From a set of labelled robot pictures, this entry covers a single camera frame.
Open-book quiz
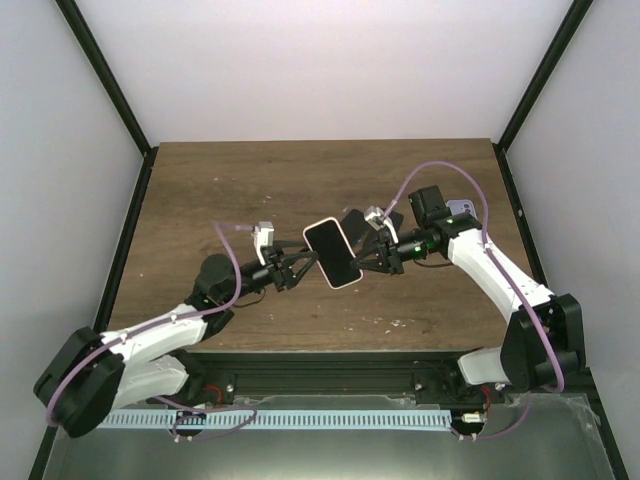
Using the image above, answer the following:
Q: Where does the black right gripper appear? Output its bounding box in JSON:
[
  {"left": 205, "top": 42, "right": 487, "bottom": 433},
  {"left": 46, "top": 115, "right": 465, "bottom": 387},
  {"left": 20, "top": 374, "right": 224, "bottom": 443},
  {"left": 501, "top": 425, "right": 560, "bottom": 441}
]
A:
[{"left": 351, "top": 227, "right": 437, "bottom": 275}]

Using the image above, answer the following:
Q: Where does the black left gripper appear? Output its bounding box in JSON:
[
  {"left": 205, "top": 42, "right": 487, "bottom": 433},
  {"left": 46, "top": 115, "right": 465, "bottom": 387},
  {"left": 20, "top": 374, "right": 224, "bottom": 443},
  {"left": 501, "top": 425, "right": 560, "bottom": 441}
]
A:
[{"left": 222, "top": 241, "right": 319, "bottom": 304}]

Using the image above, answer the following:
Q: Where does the blue edged black smartphone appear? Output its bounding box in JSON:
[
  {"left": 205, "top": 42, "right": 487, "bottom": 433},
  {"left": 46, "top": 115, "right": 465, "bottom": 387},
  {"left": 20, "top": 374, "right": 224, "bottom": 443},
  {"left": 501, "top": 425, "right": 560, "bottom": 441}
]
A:
[{"left": 340, "top": 209, "right": 372, "bottom": 247}]

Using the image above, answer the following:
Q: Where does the pink edged black smartphone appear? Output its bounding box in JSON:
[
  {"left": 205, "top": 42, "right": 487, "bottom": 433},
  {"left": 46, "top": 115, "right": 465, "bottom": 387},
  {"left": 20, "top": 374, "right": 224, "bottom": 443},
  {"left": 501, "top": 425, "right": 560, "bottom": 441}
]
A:
[{"left": 302, "top": 217, "right": 364, "bottom": 290}]

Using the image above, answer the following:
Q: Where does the lilac phone case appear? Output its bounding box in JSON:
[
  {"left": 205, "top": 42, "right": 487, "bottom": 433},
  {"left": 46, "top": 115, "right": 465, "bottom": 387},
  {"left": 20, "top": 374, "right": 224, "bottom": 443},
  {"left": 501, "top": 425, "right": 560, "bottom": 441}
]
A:
[{"left": 446, "top": 199, "right": 477, "bottom": 218}]

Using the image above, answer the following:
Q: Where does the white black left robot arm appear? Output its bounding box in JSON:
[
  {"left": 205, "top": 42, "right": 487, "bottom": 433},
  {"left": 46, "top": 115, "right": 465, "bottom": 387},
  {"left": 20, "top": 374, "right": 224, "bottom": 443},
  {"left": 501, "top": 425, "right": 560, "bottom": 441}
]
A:
[{"left": 33, "top": 241, "right": 318, "bottom": 438}]

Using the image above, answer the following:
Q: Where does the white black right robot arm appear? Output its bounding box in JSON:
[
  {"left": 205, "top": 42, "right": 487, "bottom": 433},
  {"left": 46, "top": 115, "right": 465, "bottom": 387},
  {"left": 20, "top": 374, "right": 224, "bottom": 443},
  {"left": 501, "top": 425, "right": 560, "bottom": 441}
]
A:
[{"left": 351, "top": 186, "right": 586, "bottom": 403}]

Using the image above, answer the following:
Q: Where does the grey metal front plate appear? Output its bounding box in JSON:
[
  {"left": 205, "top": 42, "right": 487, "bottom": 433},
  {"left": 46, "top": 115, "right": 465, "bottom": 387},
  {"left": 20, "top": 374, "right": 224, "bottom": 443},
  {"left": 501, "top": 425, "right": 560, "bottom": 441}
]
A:
[{"left": 44, "top": 394, "right": 613, "bottom": 479}]

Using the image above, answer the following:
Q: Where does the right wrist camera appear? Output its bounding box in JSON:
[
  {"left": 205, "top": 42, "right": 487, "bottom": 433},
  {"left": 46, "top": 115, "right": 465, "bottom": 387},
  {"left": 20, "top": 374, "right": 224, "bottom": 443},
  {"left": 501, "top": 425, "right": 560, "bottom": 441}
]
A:
[{"left": 364, "top": 206, "right": 398, "bottom": 244}]

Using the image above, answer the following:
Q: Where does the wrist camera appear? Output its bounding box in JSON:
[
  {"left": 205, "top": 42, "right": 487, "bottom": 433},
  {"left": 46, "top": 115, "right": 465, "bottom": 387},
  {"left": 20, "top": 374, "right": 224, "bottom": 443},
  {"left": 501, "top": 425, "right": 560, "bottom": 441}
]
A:
[
  {"left": 364, "top": 206, "right": 398, "bottom": 244},
  {"left": 251, "top": 221, "right": 275, "bottom": 266}
]

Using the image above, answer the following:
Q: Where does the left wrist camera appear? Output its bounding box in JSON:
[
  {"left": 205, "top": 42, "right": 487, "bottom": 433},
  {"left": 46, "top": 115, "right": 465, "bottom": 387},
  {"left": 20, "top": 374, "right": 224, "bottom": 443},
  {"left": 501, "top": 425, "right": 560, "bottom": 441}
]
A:
[{"left": 251, "top": 221, "right": 275, "bottom": 266}]

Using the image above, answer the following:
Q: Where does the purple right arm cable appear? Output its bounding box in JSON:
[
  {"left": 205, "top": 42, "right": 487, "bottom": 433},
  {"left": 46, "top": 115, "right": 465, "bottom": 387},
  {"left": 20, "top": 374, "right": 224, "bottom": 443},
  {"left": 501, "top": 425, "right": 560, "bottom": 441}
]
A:
[{"left": 382, "top": 160, "right": 566, "bottom": 441}]

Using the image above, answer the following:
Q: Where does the black front mounting rail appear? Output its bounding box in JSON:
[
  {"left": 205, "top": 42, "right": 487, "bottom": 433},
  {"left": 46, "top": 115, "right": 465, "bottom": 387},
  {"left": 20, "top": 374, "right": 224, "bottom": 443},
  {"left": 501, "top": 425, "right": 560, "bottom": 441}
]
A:
[{"left": 168, "top": 351, "right": 495, "bottom": 408}]

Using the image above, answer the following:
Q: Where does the light blue slotted cable duct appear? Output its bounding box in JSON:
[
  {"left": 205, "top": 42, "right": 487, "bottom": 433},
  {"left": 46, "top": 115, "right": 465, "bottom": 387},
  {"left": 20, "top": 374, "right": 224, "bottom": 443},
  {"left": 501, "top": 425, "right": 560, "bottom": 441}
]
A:
[{"left": 99, "top": 409, "right": 452, "bottom": 432}]

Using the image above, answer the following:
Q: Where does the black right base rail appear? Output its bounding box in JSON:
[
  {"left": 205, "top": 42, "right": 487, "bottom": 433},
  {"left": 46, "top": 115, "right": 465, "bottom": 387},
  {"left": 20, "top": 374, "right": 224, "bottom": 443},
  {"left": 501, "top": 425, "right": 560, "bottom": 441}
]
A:
[{"left": 492, "top": 143, "right": 629, "bottom": 479}]

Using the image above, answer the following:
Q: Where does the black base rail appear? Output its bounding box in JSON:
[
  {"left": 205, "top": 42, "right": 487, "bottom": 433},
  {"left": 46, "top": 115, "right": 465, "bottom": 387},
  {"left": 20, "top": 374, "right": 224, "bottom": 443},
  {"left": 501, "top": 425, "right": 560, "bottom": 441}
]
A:
[
  {"left": 492, "top": 143, "right": 629, "bottom": 479},
  {"left": 28, "top": 146, "right": 159, "bottom": 480}
]

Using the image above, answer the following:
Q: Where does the black left frame post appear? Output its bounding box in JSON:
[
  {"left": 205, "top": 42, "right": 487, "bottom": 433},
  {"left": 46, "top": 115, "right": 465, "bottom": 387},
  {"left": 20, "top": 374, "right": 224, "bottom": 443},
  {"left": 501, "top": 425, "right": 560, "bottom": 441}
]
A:
[{"left": 53, "top": 0, "right": 153, "bottom": 156}]

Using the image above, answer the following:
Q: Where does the black frame post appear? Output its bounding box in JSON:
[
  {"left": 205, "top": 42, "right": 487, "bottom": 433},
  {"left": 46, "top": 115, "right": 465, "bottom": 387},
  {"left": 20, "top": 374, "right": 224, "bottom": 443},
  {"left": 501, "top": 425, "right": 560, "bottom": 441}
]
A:
[
  {"left": 53, "top": 0, "right": 153, "bottom": 156},
  {"left": 496, "top": 0, "right": 593, "bottom": 151}
]

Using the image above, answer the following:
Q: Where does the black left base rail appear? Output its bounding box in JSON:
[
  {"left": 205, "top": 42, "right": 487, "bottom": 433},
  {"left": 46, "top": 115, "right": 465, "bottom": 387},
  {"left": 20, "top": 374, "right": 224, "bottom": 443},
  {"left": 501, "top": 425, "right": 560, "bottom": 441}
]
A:
[{"left": 28, "top": 146, "right": 159, "bottom": 480}]

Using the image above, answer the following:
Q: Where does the black right frame post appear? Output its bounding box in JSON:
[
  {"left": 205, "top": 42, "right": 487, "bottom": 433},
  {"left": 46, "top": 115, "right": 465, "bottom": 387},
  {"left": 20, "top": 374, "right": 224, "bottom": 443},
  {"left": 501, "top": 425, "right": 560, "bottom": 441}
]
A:
[{"left": 496, "top": 0, "right": 593, "bottom": 151}]

